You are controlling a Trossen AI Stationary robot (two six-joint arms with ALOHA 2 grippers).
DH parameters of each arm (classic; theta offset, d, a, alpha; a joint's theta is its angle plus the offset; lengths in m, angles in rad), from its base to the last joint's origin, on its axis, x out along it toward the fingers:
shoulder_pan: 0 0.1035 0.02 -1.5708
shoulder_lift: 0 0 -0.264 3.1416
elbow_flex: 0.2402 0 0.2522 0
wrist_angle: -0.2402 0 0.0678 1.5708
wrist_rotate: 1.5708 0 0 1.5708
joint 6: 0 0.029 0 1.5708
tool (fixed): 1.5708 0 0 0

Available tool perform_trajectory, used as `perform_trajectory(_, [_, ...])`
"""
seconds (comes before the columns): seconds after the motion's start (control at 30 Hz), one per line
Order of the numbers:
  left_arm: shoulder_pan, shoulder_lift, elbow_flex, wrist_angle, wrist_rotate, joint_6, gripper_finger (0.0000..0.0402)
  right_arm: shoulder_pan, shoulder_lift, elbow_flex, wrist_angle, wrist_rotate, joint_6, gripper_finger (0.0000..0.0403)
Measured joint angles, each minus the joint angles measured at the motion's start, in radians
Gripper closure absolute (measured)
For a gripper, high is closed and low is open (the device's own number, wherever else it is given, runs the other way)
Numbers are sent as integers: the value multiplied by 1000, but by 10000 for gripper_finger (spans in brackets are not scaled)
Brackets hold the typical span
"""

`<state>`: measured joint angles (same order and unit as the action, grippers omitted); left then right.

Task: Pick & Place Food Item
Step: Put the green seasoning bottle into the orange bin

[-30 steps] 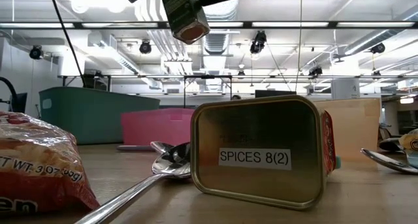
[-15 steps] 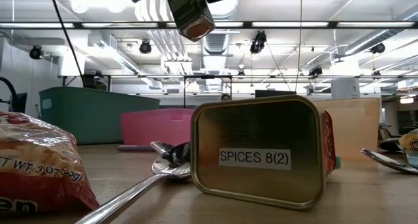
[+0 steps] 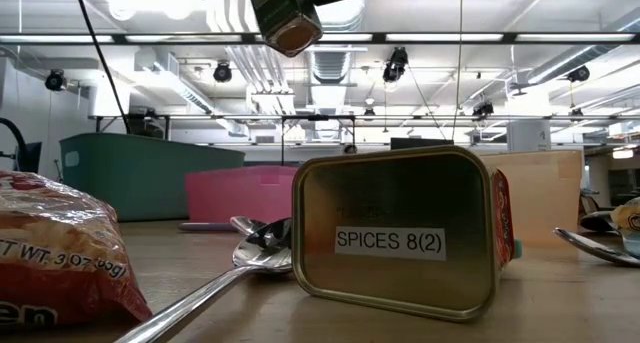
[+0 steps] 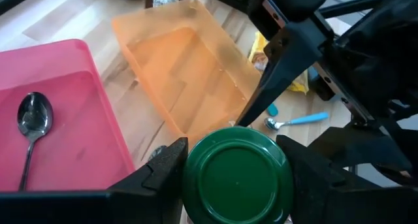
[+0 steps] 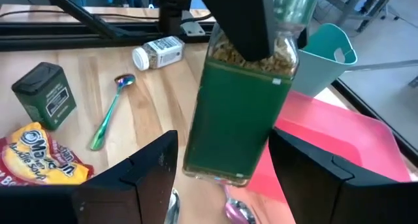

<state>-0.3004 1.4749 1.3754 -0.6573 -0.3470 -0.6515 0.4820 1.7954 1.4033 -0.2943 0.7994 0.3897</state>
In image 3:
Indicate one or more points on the light blue plastic bowl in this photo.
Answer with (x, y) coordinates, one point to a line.
(632, 243)

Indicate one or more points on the white room pillar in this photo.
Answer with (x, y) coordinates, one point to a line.
(528, 135)

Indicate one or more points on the black round utensil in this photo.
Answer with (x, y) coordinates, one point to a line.
(597, 222)

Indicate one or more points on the gold red spice tin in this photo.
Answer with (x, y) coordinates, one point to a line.
(400, 198)

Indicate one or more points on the orange translucent plastic bin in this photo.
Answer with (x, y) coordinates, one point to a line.
(545, 198)

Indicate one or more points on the iridescent rainbow spoon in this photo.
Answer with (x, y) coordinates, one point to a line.
(205, 227)

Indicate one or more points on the black ceiling spotlight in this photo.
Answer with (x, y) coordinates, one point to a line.
(482, 108)
(222, 72)
(395, 65)
(578, 74)
(55, 80)

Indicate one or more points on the yellow ramen packet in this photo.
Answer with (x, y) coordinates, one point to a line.
(627, 215)

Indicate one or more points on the black distant frame stand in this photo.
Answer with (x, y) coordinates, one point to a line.
(282, 138)

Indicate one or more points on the red ramen packet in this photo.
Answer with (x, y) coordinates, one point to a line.
(60, 263)

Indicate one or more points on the green lid spice jar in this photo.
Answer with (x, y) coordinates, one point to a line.
(280, 13)

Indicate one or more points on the black computer monitor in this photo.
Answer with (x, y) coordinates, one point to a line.
(31, 157)

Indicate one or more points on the small silver spoon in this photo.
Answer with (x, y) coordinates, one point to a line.
(245, 224)

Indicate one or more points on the dark metal spoon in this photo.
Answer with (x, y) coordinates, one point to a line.
(590, 247)

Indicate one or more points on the black distant wide monitor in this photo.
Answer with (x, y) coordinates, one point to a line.
(420, 144)

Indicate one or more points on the pink plastic bin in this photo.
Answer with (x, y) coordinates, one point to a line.
(235, 193)

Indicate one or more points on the large silver spoon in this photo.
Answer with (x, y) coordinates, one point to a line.
(260, 255)

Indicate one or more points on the teal plastic bin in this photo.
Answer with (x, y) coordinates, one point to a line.
(140, 178)

